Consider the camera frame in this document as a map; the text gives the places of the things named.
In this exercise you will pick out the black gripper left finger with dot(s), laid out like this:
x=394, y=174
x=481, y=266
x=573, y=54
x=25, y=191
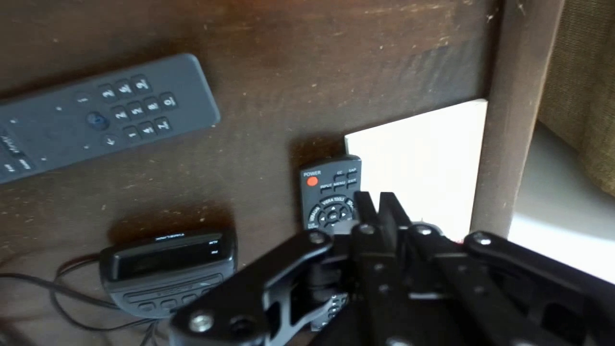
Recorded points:
x=275, y=300

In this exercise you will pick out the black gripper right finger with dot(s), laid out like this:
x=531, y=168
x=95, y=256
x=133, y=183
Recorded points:
x=487, y=289

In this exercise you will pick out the black remote with red button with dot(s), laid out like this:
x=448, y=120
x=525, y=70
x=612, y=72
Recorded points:
x=327, y=193

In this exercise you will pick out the long dark grey remote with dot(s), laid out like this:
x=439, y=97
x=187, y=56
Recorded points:
x=97, y=118

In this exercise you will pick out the black digital alarm clock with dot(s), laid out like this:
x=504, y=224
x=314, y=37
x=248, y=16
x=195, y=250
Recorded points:
x=160, y=270

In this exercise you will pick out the white notepad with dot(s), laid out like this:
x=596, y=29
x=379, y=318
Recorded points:
x=423, y=166

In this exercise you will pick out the olive fabric couch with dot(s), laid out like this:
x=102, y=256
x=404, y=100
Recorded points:
x=587, y=83

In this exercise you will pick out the dark wood nightstand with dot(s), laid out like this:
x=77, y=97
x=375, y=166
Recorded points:
x=308, y=64

